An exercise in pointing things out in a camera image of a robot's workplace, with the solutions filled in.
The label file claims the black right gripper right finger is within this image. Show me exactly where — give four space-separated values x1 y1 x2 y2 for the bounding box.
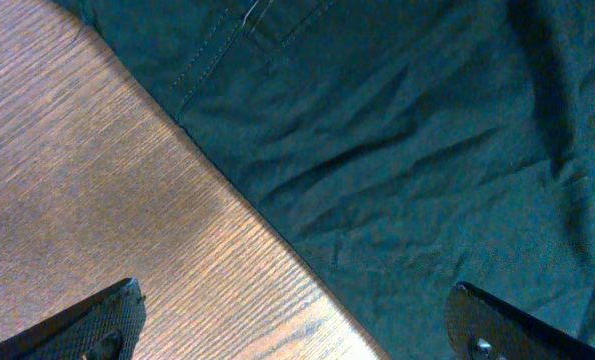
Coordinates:
444 282 595 360

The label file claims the black folded garment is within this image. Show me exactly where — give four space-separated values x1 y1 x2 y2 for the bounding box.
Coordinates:
60 0 595 359

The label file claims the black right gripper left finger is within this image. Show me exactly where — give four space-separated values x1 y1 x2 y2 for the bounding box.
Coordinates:
0 278 146 360

